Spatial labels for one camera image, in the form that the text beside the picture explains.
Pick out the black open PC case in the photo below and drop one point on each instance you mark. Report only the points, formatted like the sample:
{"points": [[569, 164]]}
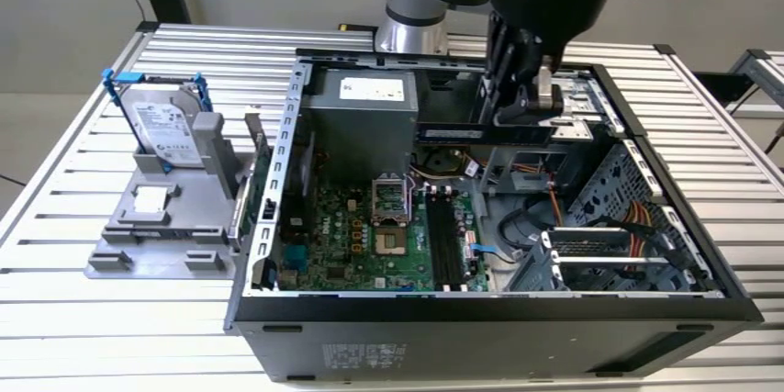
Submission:
{"points": [[429, 346]]}

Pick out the hard disk in blue carrier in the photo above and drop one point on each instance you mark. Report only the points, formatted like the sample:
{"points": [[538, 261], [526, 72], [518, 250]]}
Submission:
{"points": [[162, 126]]}

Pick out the thin locking lever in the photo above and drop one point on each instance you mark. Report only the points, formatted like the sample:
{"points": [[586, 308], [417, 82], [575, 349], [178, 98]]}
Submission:
{"points": [[409, 204]]}

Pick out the black cooler fan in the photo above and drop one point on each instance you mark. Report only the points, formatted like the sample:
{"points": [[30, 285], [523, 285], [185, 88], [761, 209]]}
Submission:
{"points": [[447, 162]]}

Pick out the grey power supply unit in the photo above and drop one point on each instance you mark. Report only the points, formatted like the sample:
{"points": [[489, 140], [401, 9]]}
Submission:
{"points": [[362, 135]]}

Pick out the dark RAM stick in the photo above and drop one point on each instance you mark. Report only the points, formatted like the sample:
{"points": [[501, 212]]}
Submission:
{"points": [[171, 229], [454, 134]]}

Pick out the green graphics card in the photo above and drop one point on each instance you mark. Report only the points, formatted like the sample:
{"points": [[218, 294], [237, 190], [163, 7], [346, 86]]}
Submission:
{"points": [[262, 162]]}

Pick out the silver CPU chip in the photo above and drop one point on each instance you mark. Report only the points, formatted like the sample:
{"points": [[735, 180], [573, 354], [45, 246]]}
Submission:
{"points": [[150, 201]]}

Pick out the metal drive cage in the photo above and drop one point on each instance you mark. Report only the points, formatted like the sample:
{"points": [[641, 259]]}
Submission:
{"points": [[509, 167]]}

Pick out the aluminium slat side table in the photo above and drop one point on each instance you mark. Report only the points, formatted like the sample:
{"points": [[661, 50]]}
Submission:
{"points": [[759, 66]]}

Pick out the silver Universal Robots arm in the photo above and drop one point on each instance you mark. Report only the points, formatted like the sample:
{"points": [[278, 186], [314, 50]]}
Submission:
{"points": [[411, 20]]}

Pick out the black RAM slot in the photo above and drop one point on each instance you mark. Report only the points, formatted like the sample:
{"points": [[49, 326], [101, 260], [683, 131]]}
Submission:
{"points": [[441, 245]]}

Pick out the metal disk bay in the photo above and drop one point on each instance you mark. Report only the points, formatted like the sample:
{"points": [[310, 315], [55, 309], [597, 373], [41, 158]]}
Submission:
{"points": [[589, 238]]}

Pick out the blue expansion slot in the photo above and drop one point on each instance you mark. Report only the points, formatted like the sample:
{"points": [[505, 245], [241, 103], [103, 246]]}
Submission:
{"points": [[295, 258]]}

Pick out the CPU socket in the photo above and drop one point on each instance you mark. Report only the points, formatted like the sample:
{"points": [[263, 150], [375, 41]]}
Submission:
{"points": [[391, 241]]}

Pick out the green motherboard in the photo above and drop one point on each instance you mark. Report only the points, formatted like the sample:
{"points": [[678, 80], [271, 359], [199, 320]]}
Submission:
{"points": [[343, 268]]}

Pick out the grey parts rack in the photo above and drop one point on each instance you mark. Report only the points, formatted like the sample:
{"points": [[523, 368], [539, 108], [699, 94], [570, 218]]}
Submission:
{"points": [[185, 208]]}

